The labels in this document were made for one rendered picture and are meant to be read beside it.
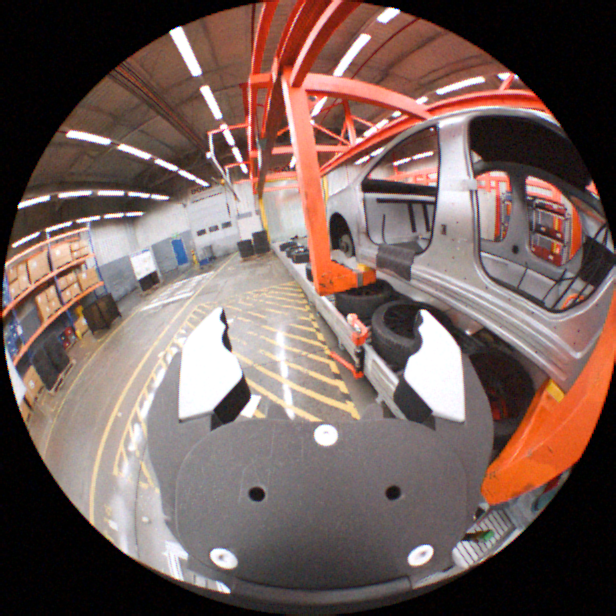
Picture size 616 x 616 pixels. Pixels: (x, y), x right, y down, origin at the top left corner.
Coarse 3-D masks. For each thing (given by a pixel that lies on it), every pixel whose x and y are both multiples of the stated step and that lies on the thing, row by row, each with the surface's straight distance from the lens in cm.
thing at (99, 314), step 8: (104, 296) 743; (112, 296) 768; (96, 304) 718; (104, 304) 737; (112, 304) 759; (88, 312) 780; (96, 312) 737; (104, 312) 729; (112, 312) 751; (88, 320) 804; (96, 320) 760; (104, 320) 723; (112, 320) 744; (96, 328) 786
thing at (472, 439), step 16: (464, 368) 9; (464, 384) 8; (480, 384) 9; (464, 400) 8; (480, 400) 8; (432, 416) 7; (480, 416) 8; (448, 432) 7; (464, 432) 7; (480, 432) 8; (464, 448) 7; (480, 448) 7; (464, 464) 7; (480, 464) 7; (480, 480) 7
